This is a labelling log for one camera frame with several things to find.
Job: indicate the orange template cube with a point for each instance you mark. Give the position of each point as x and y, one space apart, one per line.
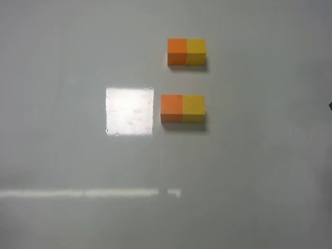
177 51

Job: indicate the yellow template cube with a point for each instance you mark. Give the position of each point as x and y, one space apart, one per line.
196 52

